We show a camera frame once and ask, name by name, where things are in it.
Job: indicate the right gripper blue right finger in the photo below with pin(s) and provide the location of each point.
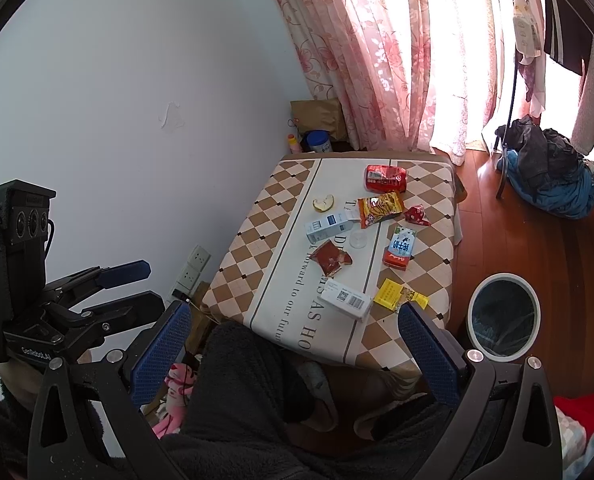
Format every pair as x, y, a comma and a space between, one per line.
433, 351

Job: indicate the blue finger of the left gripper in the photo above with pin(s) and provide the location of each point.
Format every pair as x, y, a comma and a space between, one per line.
125, 274
122, 314

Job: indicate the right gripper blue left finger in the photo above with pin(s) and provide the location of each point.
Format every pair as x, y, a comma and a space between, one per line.
155, 350

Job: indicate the yellow cigarette box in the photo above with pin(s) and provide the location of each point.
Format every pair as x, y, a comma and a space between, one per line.
391, 295

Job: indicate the small red wrapper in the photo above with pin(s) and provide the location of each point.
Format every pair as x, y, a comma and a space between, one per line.
416, 215

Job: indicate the orange yellow snack bag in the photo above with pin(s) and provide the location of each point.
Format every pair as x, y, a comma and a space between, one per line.
375, 209

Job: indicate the crushed red soda can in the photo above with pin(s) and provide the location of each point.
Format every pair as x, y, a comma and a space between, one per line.
385, 178

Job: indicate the white round trash bin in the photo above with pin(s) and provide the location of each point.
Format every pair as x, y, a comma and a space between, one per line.
503, 317

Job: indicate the pink patterned cloth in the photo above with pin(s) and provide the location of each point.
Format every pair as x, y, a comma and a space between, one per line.
180, 382

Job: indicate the white barcode box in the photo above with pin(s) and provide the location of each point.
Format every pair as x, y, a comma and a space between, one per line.
345, 299

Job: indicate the blue red milk carton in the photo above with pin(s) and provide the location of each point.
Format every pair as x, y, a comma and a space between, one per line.
398, 253

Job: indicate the black fleece garment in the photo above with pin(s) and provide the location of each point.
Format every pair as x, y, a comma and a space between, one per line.
248, 393

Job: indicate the clear plastic lid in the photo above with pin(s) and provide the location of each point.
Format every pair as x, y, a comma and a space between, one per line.
358, 239

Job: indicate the dark red snack wrapper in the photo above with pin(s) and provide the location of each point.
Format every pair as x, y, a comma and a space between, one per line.
330, 258

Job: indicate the checkered brown white tablecloth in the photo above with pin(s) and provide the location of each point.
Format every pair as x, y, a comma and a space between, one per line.
316, 296

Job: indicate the red blanket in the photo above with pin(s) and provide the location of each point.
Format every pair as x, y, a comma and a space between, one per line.
580, 409

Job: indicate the white blue carton box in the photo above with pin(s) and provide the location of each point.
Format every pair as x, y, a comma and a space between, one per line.
328, 225

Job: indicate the blue dark clothes pile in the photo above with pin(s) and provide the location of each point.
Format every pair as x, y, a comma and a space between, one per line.
545, 169

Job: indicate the blue white canister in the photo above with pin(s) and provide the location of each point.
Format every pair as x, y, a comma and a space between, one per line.
319, 141

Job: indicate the pink floral curtain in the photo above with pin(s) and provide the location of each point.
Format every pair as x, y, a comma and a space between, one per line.
410, 75

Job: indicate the hanging clothes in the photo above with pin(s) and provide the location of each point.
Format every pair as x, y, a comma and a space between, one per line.
551, 30

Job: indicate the white wall socket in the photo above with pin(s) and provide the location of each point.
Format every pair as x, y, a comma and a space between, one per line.
192, 270

